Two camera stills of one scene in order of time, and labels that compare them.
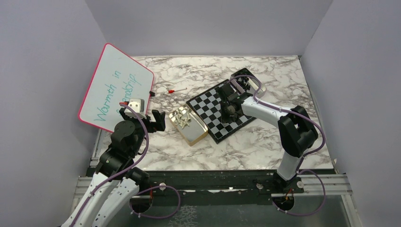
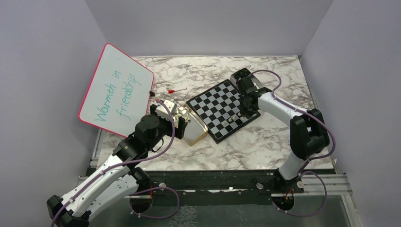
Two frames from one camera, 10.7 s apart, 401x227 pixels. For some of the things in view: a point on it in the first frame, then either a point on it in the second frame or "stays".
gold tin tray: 187,125 stays
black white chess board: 206,107 stays
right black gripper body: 226,114 -> 245,110
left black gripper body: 139,126 -> 165,124
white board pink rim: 117,77 stays
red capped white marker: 172,91 stays
